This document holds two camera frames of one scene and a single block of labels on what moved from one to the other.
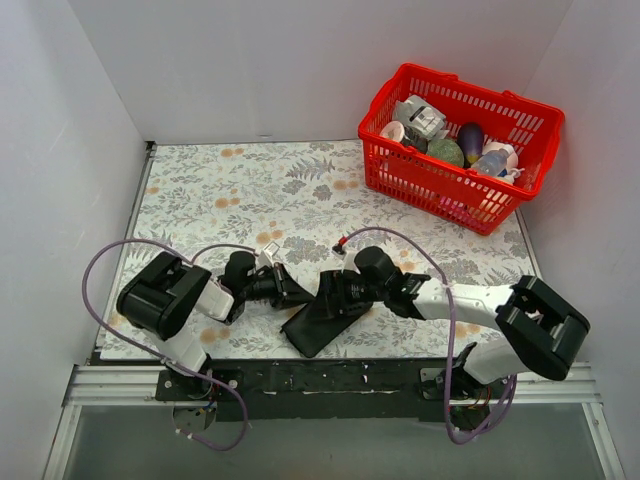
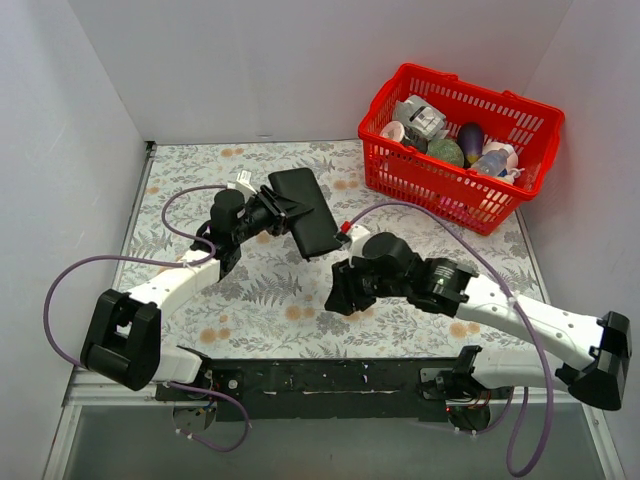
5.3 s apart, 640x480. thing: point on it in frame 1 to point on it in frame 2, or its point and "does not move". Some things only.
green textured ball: [446, 149] does not move
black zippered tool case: [315, 324] to [314, 231]
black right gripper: [335, 289] to [355, 286]
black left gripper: [280, 289] to [273, 206]
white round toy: [512, 159] does not move
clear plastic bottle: [492, 164] does not move
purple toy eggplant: [470, 138] does not move
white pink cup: [393, 130] does not move
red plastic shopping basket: [431, 189] does not move
